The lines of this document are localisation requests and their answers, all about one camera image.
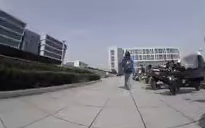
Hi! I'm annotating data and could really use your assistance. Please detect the person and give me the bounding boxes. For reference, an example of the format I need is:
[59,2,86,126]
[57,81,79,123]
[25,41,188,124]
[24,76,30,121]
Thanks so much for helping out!
[120,50,135,91]

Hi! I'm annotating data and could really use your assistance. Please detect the low pale building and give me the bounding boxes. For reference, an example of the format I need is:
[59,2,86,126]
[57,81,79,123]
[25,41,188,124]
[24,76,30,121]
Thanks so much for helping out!
[64,59,90,69]

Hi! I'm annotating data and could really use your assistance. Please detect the grey paved slab path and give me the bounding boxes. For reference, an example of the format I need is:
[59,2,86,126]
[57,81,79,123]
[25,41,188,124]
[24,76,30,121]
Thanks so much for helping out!
[0,75,205,128]

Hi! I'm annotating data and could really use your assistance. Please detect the white multi-storey building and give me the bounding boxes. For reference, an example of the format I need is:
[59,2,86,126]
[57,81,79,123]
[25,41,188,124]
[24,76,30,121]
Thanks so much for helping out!
[107,46,182,74]

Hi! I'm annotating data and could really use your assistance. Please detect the small striped glass building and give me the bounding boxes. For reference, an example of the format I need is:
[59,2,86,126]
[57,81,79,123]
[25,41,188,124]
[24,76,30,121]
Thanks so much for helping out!
[39,33,69,63]

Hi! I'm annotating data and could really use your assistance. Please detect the grey kerb beside hedge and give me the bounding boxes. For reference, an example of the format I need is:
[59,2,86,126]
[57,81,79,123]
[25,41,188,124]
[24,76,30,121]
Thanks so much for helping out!
[0,78,104,101]

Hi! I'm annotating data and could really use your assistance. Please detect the dark green hedge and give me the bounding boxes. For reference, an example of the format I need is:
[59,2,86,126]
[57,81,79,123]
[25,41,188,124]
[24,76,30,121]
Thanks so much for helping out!
[0,53,102,93]

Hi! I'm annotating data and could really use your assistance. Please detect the row of parked motorcycles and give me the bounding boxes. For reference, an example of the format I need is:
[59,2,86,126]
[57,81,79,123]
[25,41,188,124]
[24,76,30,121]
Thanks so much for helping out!
[132,53,205,96]

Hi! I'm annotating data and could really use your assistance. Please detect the dark grey block building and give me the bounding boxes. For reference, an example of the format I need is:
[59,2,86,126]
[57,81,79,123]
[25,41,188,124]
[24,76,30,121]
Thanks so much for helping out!
[20,28,42,56]

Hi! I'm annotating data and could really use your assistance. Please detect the grey glass striped building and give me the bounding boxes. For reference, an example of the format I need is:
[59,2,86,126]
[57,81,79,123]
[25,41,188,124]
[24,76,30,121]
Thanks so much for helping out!
[0,4,27,50]

